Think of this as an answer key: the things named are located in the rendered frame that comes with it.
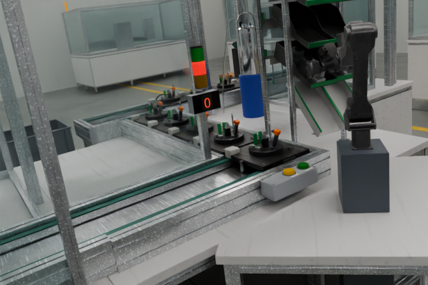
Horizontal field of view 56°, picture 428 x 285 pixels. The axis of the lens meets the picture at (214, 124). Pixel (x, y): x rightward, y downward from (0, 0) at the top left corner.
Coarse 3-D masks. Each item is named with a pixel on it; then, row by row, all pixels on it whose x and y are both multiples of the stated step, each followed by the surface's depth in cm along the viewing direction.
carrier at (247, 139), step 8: (224, 128) 181; (232, 128) 187; (216, 136) 180; (224, 136) 181; (232, 136) 177; (240, 136) 178; (248, 136) 183; (216, 144) 177; (224, 144) 176; (232, 144) 175; (240, 144) 173; (248, 144) 174; (224, 152) 167
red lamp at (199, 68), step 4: (192, 64) 150; (196, 64) 149; (200, 64) 149; (204, 64) 151; (192, 68) 151; (196, 68) 150; (200, 68) 150; (204, 68) 151; (196, 72) 150; (200, 72) 150; (204, 72) 151
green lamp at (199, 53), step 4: (196, 48) 148; (200, 48) 148; (192, 52) 149; (196, 52) 148; (200, 52) 149; (192, 56) 149; (196, 56) 149; (200, 56) 149; (192, 60) 150; (196, 60) 149; (200, 60) 149
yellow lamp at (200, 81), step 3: (198, 75) 151; (201, 75) 151; (204, 75) 151; (195, 78) 152; (198, 78) 151; (201, 78) 151; (204, 78) 151; (195, 81) 152; (198, 81) 151; (201, 81) 151; (204, 81) 152; (207, 81) 153; (195, 84) 153; (198, 84) 152; (201, 84) 151; (204, 84) 152; (207, 84) 153; (195, 87) 153; (198, 87) 152; (201, 87) 152; (204, 87) 152
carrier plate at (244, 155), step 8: (288, 144) 166; (240, 152) 164; (248, 152) 163; (288, 152) 157; (296, 152) 156; (304, 152) 157; (240, 160) 157; (248, 160) 154; (256, 160) 153; (264, 160) 152; (272, 160) 151; (280, 160) 151; (256, 168) 150; (264, 168) 147
